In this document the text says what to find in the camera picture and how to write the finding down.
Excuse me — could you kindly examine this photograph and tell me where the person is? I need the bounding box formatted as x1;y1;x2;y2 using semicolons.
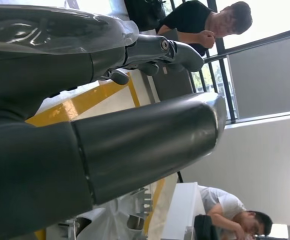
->
156;0;254;58
197;184;273;240

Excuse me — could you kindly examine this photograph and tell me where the white cabinet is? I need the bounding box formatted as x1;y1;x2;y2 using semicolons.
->
160;181;206;240

